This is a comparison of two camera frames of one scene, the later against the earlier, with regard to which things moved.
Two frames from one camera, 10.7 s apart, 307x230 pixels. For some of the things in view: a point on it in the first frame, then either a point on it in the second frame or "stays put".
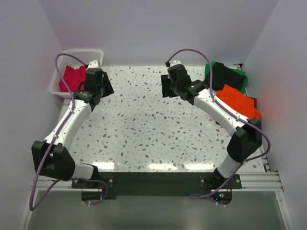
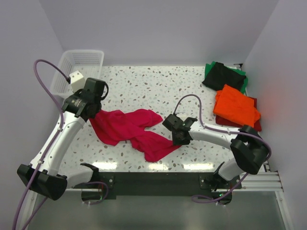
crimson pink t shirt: x=74 y=78 to x=116 y=127
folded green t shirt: x=207 y=71 stays put
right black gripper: x=166 y=93 to x=176 y=142
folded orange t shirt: x=239 y=102 stays put
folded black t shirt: x=222 y=74 stays put
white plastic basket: x=75 y=58 stays put
